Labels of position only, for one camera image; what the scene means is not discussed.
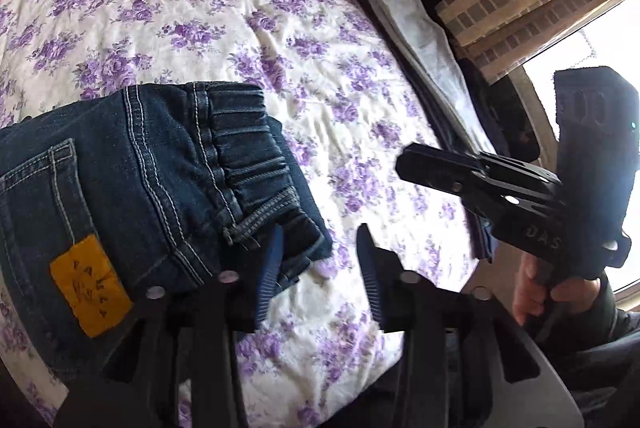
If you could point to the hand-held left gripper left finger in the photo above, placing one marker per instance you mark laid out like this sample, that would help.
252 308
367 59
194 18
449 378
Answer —
267 280

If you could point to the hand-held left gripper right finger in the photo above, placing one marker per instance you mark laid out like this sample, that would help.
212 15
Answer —
372 280

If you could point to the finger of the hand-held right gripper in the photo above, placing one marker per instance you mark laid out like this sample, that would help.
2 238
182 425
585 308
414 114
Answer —
450 165
500 203

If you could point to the dark blue denim pants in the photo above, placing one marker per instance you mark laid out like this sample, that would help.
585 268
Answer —
150 188

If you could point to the person's right forearm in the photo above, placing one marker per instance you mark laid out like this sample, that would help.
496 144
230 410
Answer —
600 343

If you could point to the grey pants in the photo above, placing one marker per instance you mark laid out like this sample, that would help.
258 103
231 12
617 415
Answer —
425 42

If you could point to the person's right hand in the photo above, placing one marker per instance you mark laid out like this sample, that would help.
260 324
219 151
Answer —
525 293

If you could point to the window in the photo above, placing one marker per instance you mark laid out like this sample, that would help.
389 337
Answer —
570 52

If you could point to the purple floral bed sheet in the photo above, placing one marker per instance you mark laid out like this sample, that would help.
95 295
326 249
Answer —
310 72

